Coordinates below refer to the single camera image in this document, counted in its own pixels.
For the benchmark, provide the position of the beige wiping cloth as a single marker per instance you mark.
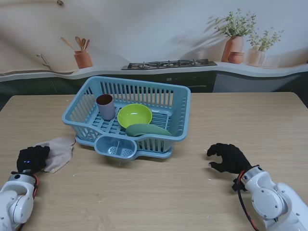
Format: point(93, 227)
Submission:
point(60, 154)

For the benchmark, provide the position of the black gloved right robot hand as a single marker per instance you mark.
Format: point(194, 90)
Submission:
point(231, 158)

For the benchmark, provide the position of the blue plastic dish rack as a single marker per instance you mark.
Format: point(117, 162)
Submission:
point(163, 115)

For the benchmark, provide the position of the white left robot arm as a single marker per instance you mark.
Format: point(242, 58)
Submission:
point(14, 202)

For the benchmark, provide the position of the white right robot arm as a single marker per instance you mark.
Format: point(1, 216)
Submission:
point(276, 202)

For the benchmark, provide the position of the purple plastic cup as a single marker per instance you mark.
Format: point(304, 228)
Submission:
point(107, 108)

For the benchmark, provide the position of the lime green bowl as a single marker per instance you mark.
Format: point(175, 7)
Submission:
point(134, 115)

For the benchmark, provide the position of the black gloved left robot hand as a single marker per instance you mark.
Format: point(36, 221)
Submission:
point(32, 158)

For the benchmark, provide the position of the pale green plate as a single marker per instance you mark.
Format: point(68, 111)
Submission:
point(149, 131)

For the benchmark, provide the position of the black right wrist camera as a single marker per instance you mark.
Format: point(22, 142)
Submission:
point(237, 186)

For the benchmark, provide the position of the printed kitchen backdrop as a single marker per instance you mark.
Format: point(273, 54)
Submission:
point(154, 36)

